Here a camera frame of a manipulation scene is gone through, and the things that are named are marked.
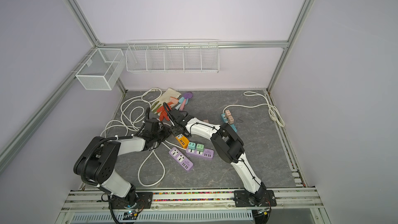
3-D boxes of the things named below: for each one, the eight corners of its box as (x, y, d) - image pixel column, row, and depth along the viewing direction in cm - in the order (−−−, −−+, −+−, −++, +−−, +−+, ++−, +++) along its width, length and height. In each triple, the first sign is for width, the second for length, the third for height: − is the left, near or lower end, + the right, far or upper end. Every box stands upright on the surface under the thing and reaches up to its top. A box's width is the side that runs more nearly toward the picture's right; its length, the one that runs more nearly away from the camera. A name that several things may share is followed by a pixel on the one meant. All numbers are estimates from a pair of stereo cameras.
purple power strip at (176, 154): (168, 153, 90) (167, 151, 88) (175, 147, 92) (174, 145, 91) (188, 172, 83) (188, 171, 81) (194, 165, 86) (194, 164, 84)
